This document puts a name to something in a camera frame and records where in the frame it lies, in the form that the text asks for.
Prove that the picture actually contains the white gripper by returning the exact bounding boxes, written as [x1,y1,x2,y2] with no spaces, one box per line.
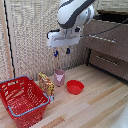
[46,26,84,58]

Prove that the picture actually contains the red bowl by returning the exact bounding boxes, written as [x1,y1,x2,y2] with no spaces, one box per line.
[65,79,85,96]

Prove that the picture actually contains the red shopping basket blue rim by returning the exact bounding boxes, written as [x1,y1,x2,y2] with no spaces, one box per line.
[0,75,51,128]

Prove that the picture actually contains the pink cup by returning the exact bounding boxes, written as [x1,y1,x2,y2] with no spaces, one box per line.
[53,68,67,88]

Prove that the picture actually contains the yellow red food box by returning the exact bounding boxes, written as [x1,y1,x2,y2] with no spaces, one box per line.
[37,72,56,102]

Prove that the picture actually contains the brown drawer cabinet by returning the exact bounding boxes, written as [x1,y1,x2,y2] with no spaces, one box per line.
[82,9,128,83]

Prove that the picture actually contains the black cable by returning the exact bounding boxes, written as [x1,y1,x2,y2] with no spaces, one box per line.
[83,19,128,38]

